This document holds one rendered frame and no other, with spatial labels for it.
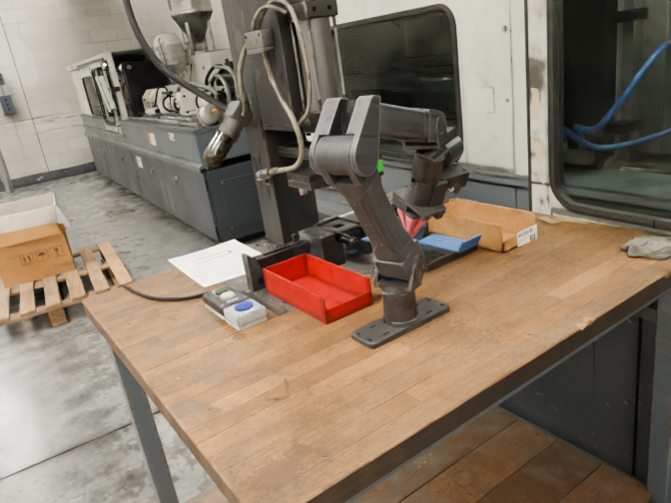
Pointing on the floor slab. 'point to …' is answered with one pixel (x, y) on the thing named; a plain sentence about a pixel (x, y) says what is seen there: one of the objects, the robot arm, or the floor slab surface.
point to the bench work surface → (393, 382)
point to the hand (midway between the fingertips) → (410, 234)
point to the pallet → (68, 286)
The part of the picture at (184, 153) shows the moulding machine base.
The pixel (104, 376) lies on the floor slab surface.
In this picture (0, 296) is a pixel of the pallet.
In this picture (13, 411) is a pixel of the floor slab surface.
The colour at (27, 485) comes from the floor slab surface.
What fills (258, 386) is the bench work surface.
